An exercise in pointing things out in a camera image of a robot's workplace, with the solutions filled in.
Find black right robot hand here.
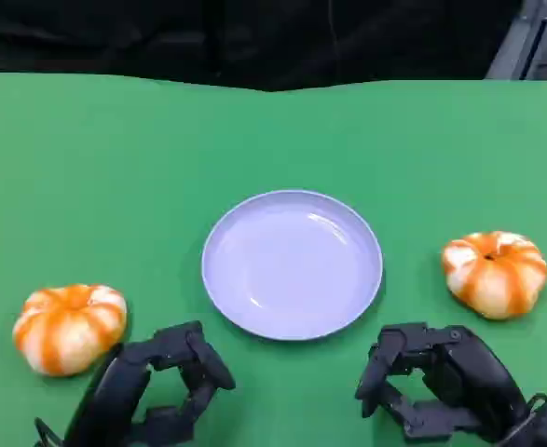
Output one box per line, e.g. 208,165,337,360
354,322,530,443

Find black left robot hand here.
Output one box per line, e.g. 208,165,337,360
62,319,237,447

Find orange white toy bread roll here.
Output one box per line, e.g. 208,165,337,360
11,283,129,377
441,230,547,321

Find lilac plate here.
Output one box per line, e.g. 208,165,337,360
200,188,385,342

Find green table cloth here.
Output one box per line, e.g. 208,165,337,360
0,72,547,447

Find black backdrop cloth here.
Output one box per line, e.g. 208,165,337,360
0,0,526,92

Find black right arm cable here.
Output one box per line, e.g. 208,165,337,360
523,393,547,423

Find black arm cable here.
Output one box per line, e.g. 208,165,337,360
34,416,67,447
523,393,547,423

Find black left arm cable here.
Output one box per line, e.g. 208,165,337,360
34,416,67,447

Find grey metal frame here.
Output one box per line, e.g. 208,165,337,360
485,0,547,81

